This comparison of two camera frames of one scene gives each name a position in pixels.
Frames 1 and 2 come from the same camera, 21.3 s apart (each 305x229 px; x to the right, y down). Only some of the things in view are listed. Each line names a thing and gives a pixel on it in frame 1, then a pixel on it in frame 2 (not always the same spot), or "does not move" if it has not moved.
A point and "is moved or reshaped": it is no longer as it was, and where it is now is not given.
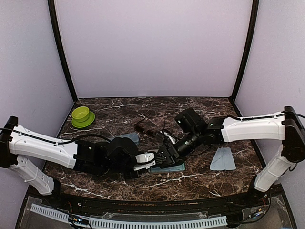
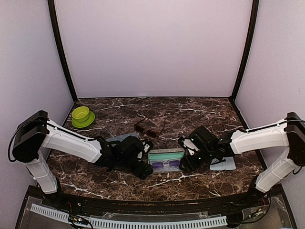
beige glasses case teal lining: x=173 y=168 is moved or reshaped
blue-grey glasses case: x=134 y=136 does not move
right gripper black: x=169 y=150 -> x=190 y=165
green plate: x=80 y=124 does not move
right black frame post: x=253 y=19 does not move
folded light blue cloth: x=223 y=160 does not move
